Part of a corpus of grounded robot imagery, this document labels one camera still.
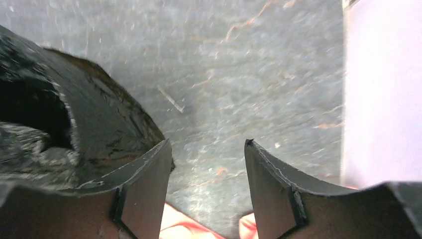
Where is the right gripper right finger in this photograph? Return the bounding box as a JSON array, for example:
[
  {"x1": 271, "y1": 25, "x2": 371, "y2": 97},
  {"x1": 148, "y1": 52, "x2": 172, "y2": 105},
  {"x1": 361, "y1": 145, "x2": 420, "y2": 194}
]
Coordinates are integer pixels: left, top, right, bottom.
[{"x1": 244, "y1": 139, "x2": 360, "y2": 239}]

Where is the black trash bag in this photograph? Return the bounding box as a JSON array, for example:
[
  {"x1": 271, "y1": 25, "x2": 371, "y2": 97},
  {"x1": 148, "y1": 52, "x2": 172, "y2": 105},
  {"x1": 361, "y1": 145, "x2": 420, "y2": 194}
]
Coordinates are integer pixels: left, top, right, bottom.
[{"x1": 0, "y1": 27, "x2": 165, "y2": 190}]

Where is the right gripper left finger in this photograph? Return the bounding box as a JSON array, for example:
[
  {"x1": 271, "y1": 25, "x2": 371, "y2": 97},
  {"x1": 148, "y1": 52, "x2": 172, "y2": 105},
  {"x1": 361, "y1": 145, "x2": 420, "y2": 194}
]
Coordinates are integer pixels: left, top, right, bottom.
[{"x1": 61, "y1": 140, "x2": 172, "y2": 239}]

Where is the pink cloth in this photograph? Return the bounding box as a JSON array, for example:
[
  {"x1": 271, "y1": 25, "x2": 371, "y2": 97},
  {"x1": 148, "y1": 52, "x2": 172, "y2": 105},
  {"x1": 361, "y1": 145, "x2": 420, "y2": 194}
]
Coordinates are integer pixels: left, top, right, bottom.
[{"x1": 159, "y1": 203, "x2": 258, "y2": 239}]

